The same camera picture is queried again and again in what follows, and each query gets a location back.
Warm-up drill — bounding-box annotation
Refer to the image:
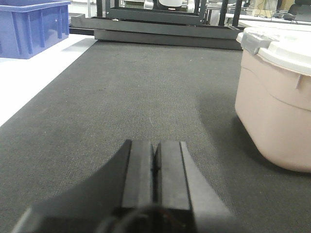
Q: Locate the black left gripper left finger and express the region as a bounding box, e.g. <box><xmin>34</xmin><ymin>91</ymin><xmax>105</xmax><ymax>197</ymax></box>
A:
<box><xmin>13</xmin><ymin>140</ymin><xmax>153</xmax><ymax>233</ymax></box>

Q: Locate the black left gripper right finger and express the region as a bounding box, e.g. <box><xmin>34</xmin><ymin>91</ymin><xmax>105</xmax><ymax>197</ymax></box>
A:
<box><xmin>156</xmin><ymin>141</ymin><xmax>241</xmax><ymax>233</ymax></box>

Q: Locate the dark grey table mat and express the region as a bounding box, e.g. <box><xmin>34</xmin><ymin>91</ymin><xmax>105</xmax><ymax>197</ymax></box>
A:
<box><xmin>0</xmin><ymin>42</ymin><xmax>311</xmax><ymax>233</ymax></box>

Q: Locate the blue plastic tote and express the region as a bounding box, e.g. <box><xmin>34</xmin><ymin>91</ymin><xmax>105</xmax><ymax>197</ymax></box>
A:
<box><xmin>0</xmin><ymin>0</ymin><xmax>70</xmax><ymax>59</ymax></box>

